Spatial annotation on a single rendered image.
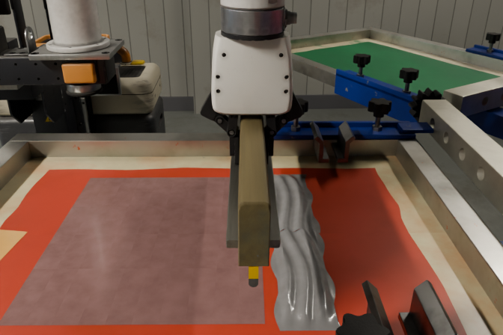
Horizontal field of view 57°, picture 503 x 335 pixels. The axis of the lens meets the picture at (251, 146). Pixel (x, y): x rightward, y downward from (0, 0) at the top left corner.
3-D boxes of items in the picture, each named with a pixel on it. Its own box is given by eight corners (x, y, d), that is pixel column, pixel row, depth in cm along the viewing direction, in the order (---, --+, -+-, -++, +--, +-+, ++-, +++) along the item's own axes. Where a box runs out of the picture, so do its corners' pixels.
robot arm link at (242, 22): (293, 1, 57) (293, 23, 58) (221, 0, 57) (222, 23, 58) (300, 10, 50) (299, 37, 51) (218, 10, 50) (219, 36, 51)
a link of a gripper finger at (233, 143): (240, 109, 61) (240, 154, 64) (215, 109, 61) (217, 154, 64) (239, 118, 58) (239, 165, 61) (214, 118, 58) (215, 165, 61)
